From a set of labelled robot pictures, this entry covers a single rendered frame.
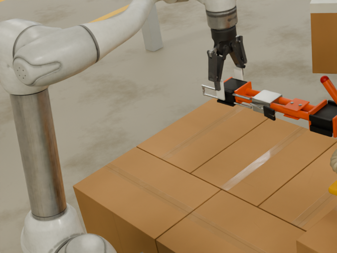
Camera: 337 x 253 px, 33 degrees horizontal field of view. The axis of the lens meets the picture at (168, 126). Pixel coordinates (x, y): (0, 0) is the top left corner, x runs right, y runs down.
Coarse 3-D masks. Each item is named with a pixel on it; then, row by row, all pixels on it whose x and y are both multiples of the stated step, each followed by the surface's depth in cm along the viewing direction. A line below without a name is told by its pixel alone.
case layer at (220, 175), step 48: (144, 144) 294; (192, 144) 287; (240, 144) 280; (288, 144) 274; (336, 144) 268; (96, 192) 266; (144, 192) 260; (192, 192) 255; (240, 192) 249; (288, 192) 244; (144, 240) 241; (192, 240) 229; (240, 240) 224; (288, 240) 220
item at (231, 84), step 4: (228, 80) 184; (232, 80) 183; (236, 80) 183; (240, 80) 182; (224, 84) 182; (228, 84) 181; (232, 84) 181; (236, 84) 180; (240, 84) 180; (244, 84) 179; (248, 84) 180; (228, 88) 179; (232, 88) 178; (236, 88) 178; (240, 88) 178; (244, 88) 179; (236, 92) 177; (240, 92) 178; (244, 92) 179; (236, 96) 177; (236, 100) 178
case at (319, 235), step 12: (324, 216) 170; (336, 216) 169; (312, 228) 166; (324, 228) 165; (336, 228) 165; (300, 240) 163; (312, 240) 162; (324, 240) 161; (336, 240) 161; (300, 252) 164; (312, 252) 160; (324, 252) 157; (336, 252) 157
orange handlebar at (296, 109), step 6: (246, 90) 179; (252, 90) 178; (246, 102) 176; (282, 102) 170; (288, 102) 168; (294, 102) 166; (300, 102) 165; (306, 102) 164; (276, 108) 167; (282, 108) 166; (288, 108) 164; (294, 108) 163; (300, 108) 162; (306, 108) 164; (288, 114) 165; (294, 114) 163; (300, 114) 161; (306, 114) 160
